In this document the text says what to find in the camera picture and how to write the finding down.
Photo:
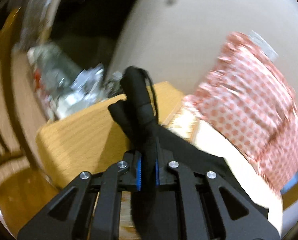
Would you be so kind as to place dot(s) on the wooden headboard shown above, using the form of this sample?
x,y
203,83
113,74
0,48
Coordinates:
x,y
289,192

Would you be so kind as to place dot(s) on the pink polka dot pillow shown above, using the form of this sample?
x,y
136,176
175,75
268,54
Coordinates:
x,y
245,97
273,150

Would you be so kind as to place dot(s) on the right pink polka dot pillow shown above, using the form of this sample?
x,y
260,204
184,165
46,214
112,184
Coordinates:
x,y
273,150

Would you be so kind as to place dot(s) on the black television screen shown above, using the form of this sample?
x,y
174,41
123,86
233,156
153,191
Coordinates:
x,y
87,31

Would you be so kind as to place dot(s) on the cluttered side table items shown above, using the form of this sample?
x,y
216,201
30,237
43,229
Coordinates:
x,y
63,88

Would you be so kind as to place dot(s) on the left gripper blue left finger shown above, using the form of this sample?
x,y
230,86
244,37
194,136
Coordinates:
x,y
88,207

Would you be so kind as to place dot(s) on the cream patterned bed sheet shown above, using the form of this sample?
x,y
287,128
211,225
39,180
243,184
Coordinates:
x,y
90,140

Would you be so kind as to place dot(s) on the black pants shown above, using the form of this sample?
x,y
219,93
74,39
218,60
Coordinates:
x,y
138,118

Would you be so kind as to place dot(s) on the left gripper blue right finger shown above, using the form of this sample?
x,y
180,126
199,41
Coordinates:
x,y
199,198

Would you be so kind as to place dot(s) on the left pink polka dot pillow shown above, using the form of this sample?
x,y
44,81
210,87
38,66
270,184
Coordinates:
x,y
245,97

